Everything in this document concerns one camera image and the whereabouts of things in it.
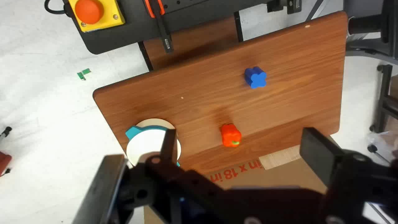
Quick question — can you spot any grey office chair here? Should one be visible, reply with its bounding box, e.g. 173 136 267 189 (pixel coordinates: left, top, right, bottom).
345 0 398 135

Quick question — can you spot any brown wooden table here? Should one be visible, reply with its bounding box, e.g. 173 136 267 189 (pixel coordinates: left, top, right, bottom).
93 10 350 176

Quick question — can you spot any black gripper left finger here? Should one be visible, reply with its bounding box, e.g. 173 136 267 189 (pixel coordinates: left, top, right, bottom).
160 129 178 167

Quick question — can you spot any black red stand foot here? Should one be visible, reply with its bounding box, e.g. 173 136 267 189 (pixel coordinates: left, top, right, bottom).
0 126 14 177

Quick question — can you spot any yellow emergency stop button box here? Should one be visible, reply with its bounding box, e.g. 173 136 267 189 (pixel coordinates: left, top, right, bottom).
67 0 127 34

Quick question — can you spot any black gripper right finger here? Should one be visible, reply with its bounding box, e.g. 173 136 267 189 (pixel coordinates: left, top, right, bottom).
299 126 346 189

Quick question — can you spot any blue toy block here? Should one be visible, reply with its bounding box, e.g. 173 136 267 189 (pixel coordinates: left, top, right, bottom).
243 65 269 91

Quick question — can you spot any green tape mark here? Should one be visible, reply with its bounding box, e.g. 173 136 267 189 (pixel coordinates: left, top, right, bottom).
76 68 94 82

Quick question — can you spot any orange toy block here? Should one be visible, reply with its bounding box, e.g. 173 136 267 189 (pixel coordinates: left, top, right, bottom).
220 122 244 150

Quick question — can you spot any brown cardboard box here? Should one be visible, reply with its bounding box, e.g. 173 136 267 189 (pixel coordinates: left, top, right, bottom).
142 145 334 224

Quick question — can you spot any white bowl teal handle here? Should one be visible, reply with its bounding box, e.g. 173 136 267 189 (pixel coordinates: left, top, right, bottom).
125 117 185 168

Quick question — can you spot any black power cable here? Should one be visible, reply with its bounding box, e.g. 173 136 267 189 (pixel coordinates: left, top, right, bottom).
44 0 70 17

